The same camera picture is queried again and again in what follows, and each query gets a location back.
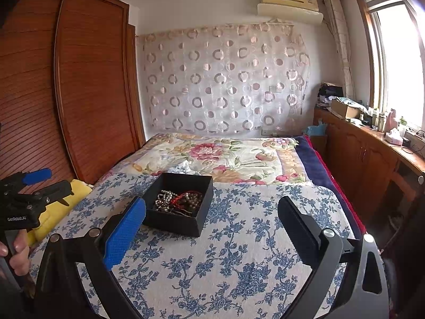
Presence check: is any open cardboard box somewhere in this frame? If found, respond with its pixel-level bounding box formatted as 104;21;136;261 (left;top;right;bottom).
330;98;362;120

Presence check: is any person's left hand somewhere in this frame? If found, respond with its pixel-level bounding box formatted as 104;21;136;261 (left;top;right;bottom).
0;231;30;275

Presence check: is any blue crumpled bag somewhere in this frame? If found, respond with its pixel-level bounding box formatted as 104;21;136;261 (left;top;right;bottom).
304;123;329;137

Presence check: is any brown beaded bracelet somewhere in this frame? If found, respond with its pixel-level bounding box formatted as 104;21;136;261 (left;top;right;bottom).
184;191;204;213

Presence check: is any white pearl necklace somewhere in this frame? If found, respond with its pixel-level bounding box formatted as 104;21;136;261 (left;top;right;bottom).
154;189;178;211

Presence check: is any patterned window curtain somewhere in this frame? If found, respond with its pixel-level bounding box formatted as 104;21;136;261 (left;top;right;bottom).
324;0;356;98

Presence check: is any blue floral blanket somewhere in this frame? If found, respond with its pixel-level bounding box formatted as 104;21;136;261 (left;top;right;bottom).
28;172;357;319

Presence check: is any wooden chair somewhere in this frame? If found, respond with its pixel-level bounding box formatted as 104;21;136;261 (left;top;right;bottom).
387;169;419;207

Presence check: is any red cord bracelet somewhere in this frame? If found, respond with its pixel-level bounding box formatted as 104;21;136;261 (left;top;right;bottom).
169;191;193;213

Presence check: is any white tissue box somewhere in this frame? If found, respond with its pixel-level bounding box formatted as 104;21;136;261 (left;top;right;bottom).
385;129;404;146

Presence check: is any purple blanket with red trim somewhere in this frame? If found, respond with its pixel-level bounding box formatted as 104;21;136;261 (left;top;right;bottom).
294;135;366;240

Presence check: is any black jewelry box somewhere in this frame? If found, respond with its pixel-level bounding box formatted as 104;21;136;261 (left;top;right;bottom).
142;172;214;237

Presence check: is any brown wooden cabinet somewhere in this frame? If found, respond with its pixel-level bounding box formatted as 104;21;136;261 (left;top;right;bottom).
313;106;425;240

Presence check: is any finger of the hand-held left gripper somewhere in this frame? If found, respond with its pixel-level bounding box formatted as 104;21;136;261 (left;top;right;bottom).
20;180;73;211
15;168;53;187

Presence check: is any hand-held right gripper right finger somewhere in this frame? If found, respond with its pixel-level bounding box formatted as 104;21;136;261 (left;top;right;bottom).
278;197;389;319

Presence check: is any brown wooden wardrobe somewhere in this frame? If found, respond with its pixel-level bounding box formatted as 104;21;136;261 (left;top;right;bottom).
0;0;147;193

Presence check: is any cream floral quilt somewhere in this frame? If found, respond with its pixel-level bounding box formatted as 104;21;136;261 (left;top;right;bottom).
118;133;314;187

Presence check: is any yellow cloth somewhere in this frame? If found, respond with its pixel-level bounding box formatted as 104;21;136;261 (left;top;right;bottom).
27;179;94;245

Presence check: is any wooden framed window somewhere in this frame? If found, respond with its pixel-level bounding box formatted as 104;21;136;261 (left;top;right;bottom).
354;0;425;130

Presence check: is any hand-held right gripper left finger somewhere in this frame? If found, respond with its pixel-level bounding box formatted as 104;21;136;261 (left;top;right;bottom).
33;197;147;319

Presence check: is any circle patterned sheer curtain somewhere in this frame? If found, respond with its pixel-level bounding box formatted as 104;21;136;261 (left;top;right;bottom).
137;22;311;137

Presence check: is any pile of dark clothes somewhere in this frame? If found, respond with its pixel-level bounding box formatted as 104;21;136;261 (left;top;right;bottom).
317;83;344;108

